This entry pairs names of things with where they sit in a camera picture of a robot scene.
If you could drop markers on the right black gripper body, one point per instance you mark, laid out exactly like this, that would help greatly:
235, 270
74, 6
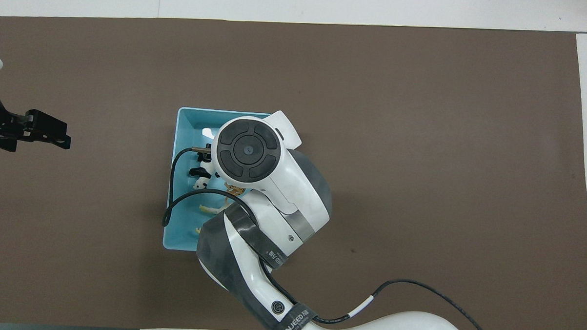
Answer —
207, 154

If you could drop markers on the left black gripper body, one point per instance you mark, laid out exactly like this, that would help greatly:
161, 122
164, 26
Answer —
43, 122

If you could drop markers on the black and white panda toy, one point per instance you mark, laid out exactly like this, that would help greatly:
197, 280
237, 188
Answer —
201, 184

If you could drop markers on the orange striped tiger toy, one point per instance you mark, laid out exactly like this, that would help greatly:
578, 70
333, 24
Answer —
234, 189

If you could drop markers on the cream white llama toy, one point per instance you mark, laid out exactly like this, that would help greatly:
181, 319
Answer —
209, 209

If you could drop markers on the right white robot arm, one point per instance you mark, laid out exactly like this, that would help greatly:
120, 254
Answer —
293, 184

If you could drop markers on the light blue storage box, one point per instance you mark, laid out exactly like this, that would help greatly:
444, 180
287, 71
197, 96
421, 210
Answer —
185, 132

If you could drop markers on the brown table mat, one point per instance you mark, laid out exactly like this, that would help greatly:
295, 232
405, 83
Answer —
423, 91

